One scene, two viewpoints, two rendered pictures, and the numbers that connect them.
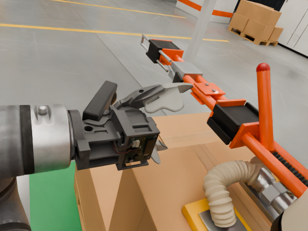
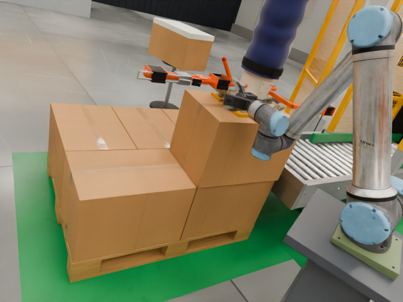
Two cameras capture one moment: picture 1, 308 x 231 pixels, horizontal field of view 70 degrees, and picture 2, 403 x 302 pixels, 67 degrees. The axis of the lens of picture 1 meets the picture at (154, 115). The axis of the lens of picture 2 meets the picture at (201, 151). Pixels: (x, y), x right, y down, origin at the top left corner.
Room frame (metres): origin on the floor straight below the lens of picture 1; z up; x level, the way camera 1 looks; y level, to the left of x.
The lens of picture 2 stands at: (0.47, 1.38, 1.46)
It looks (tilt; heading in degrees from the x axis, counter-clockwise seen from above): 27 degrees down; 266
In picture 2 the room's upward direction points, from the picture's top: 18 degrees clockwise
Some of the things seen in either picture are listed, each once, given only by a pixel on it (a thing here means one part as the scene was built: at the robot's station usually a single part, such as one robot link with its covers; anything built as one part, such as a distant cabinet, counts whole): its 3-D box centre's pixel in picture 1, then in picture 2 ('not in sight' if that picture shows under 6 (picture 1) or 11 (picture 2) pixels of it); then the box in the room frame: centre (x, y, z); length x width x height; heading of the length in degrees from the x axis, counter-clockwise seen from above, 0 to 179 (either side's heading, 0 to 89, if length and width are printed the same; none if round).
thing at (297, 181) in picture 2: not in sight; (268, 156); (-0.11, -0.52, 0.58); 0.70 x 0.03 x 0.06; 124
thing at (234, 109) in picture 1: (238, 122); (218, 81); (0.40, -0.17, 1.07); 0.10 x 0.08 x 0.06; 124
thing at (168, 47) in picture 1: (165, 52); (155, 73); (0.69, 0.02, 1.07); 0.08 x 0.07 x 0.05; 34
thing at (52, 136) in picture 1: (52, 134); (258, 110); (0.21, 0.12, 1.08); 0.09 x 0.05 x 0.10; 35
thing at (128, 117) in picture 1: (112, 134); (248, 103); (0.25, 0.05, 1.07); 0.12 x 0.09 x 0.08; 125
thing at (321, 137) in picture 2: not in sight; (358, 135); (-1.22, -1.60, 0.60); 1.60 x 0.11 x 0.09; 34
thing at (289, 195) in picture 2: not in sight; (262, 169); (-0.11, -0.52, 0.48); 0.70 x 0.03 x 0.15; 124
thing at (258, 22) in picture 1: (258, 23); not in sight; (7.48, -2.21, 0.45); 1.21 x 1.02 x 0.90; 40
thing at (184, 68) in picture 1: (184, 74); (182, 78); (0.57, -0.05, 1.07); 0.07 x 0.07 x 0.04; 34
